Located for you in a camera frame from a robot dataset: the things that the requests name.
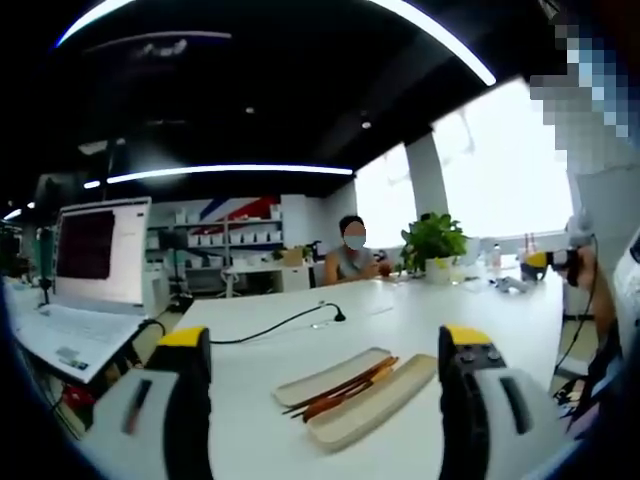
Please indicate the clear bottle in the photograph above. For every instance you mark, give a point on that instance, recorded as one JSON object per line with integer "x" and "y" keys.
{"x": 496, "y": 255}

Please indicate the straight ceiling light strip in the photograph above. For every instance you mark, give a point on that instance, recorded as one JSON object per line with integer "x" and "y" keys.
{"x": 230, "y": 171}

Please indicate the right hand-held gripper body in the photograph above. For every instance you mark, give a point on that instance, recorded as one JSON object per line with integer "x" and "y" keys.
{"x": 562, "y": 261}

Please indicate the cardboard box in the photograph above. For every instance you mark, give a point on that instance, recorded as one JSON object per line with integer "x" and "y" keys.
{"x": 294, "y": 256}

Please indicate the curved ceiling light strip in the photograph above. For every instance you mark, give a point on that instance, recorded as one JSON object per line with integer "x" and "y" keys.
{"x": 450, "y": 40}

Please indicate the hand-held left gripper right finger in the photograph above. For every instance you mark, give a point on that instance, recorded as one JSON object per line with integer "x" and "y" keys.
{"x": 465, "y": 400}

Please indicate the white office chair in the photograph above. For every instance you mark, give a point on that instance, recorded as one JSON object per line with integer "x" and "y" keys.
{"x": 235, "y": 280}

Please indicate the shelf with white boxes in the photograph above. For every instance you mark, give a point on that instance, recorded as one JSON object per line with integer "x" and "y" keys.
{"x": 220, "y": 232}

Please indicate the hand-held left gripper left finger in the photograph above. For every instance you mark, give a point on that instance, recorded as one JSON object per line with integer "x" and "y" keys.
{"x": 185, "y": 400}

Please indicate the white laptop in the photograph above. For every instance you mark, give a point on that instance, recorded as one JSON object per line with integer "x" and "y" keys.
{"x": 100, "y": 240}

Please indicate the green potted plant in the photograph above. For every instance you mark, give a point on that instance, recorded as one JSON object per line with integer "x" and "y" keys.
{"x": 435, "y": 240}

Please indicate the wooden chopstick utensil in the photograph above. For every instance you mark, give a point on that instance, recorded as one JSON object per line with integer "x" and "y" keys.
{"x": 358, "y": 382}
{"x": 350, "y": 381}

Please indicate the beige cutlery case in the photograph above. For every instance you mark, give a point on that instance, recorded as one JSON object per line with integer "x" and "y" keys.
{"x": 380, "y": 400}

